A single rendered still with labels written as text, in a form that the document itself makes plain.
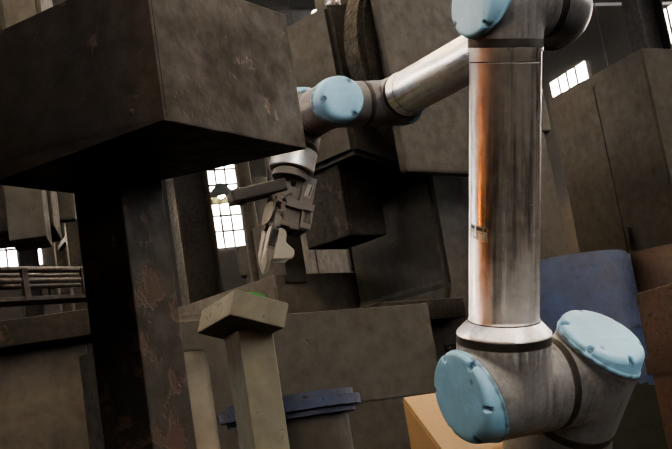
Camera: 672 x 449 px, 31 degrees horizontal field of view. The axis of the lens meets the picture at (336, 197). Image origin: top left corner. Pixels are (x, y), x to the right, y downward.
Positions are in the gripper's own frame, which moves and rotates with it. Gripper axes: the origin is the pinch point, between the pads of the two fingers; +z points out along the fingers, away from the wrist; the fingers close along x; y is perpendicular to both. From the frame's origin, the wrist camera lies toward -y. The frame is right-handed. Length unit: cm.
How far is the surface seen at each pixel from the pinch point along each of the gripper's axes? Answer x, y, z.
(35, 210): 175, -33, -46
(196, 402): -2.4, -7.7, 28.4
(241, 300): -4.5, -3.7, 8.5
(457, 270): 251, 153, -89
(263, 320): -4.5, 1.2, 11.2
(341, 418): 34, 33, 20
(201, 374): -1.6, -7.6, 23.1
